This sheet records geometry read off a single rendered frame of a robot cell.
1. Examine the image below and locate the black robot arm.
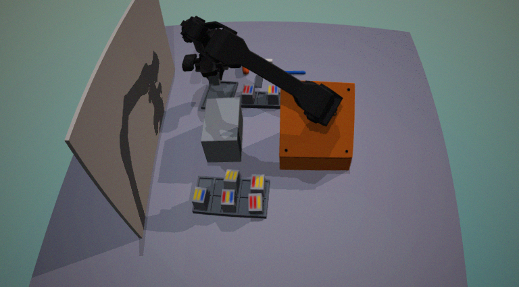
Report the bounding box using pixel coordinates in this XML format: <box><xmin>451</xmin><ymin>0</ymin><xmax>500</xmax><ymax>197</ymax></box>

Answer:
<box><xmin>180</xmin><ymin>16</ymin><xmax>343</xmax><ymax>126</ymax></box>

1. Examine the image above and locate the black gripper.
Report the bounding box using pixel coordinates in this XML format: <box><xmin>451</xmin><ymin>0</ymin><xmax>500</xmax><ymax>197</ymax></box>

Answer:
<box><xmin>182</xmin><ymin>54</ymin><xmax>241</xmax><ymax>80</ymax></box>

